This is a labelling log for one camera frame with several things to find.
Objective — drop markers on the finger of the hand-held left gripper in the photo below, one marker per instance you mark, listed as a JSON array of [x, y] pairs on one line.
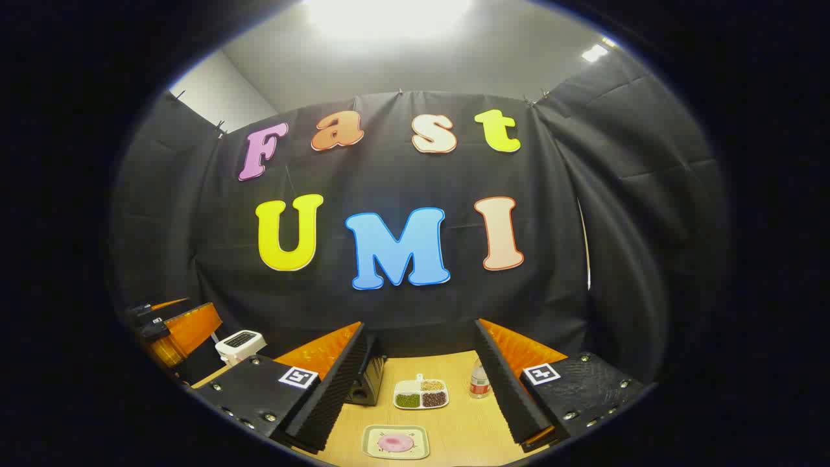
[[188, 331], [139, 309]]

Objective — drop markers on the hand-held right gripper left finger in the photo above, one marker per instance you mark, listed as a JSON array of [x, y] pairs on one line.
[[337, 389]]

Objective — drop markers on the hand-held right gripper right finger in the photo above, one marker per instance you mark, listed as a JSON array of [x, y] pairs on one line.
[[502, 389]]

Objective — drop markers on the black electric oven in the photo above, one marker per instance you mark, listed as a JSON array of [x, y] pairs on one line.
[[373, 383]]

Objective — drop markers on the clear water bottle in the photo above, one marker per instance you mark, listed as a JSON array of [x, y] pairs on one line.
[[480, 388]]

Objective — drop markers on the white toaster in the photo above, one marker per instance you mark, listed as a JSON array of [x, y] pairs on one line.
[[240, 344]]

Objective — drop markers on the dark red bean pile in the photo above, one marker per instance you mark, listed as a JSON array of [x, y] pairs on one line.
[[434, 399]]

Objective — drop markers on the yellow bean pile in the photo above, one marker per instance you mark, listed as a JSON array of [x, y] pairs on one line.
[[433, 385]]

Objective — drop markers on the white divided plate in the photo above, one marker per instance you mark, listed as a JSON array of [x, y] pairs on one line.
[[408, 387]]

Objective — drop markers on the green bean pile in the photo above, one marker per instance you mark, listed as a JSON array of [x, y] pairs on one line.
[[408, 401]]

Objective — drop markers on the black backdrop cloth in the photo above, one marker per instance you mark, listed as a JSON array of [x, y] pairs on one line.
[[389, 168]]

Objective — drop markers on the small ceiling light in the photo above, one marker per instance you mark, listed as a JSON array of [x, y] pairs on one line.
[[594, 52]]

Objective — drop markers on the large ceiling light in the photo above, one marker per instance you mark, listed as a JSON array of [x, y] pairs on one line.
[[389, 16]]

